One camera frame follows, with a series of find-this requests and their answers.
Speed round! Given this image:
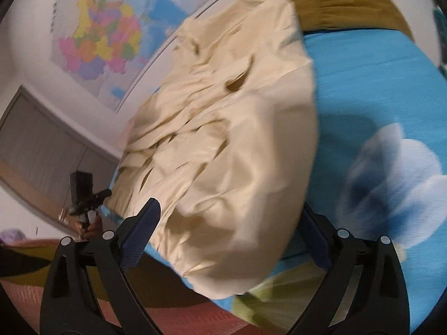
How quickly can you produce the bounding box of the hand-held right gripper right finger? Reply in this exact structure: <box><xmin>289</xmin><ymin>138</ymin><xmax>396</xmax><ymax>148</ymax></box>
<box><xmin>290</xmin><ymin>202</ymin><xmax>410</xmax><ymax>335</ymax></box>

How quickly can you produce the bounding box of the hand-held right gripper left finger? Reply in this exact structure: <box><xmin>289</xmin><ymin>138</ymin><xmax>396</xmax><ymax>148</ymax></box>
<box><xmin>39</xmin><ymin>198</ymin><xmax>165</xmax><ymax>335</ymax></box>

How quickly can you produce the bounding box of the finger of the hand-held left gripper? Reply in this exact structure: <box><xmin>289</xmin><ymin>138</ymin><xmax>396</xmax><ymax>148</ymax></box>
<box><xmin>89</xmin><ymin>189</ymin><xmax>112</xmax><ymax>207</ymax></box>

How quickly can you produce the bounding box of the cream cloth garment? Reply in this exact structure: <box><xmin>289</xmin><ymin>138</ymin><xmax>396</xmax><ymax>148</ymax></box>
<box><xmin>105</xmin><ymin>0</ymin><xmax>320</xmax><ymax>301</ymax></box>

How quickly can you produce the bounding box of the person's left hand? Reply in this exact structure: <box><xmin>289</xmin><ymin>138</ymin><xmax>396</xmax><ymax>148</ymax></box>
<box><xmin>77</xmin><ymin>216</ymin><xmax>104</xmax><ymax>241</ymax></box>

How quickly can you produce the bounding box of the grey wardrobe door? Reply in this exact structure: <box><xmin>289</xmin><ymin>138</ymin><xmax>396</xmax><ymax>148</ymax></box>
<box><xmin>0</xmin><ymin>85</ymin><xmax>123</xmax><ymax>226</ymax></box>

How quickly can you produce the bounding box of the purple cloth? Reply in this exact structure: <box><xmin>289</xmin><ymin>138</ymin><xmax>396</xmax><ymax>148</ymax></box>
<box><xmin>0</xmin><ymin>228</ymin><xmax>24</xmax><ymax>245</ymax></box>

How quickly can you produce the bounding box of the blue floral bed sheet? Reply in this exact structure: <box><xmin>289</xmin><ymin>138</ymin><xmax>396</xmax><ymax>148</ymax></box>
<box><xmin>101</xmin><ymin>30</ymin><xmax>447</xmax><ymax>335</ymax></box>

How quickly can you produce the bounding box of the mustard olive cloth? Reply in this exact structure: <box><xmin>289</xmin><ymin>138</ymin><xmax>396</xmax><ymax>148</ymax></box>
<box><xmin>251</xmin><ymin>0</ymin><xmax>414</xmax><ymax>42</ymax></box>

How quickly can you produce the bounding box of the colourful wall map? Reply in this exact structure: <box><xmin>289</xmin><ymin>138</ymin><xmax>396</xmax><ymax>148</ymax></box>
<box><xmin>49</xmin><ymin>0</ymin><xmax>245</xmax><ymax>112</ymax></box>

